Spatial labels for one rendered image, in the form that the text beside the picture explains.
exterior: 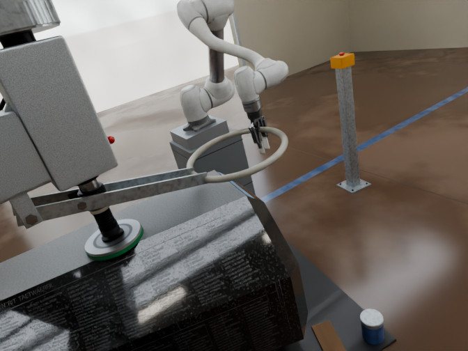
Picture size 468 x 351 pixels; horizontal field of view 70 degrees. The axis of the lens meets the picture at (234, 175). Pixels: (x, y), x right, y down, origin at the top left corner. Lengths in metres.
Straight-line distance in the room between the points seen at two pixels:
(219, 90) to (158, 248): 1.31
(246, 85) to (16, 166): 0.99
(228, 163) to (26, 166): 1.48
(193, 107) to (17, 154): 1.38
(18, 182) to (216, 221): 0.67
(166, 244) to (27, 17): 0.82
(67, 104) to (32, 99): 0.09
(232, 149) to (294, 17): 5.84
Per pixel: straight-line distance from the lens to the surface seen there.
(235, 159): 2.36
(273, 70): 1.69
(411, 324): 1.99
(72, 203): 1.22
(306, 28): 8.13
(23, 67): 1.10
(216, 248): 1.29
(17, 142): 1.11
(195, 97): 2.27
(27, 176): 1.13
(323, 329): 1.91
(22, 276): 1.49
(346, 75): 2.65
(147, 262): 1.30
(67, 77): 1.12
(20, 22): 1.11
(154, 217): 1.42
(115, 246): 1.30
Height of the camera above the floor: 1.54
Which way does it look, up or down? 25 degrees down
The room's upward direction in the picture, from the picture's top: 15 degrees counter-clockwise
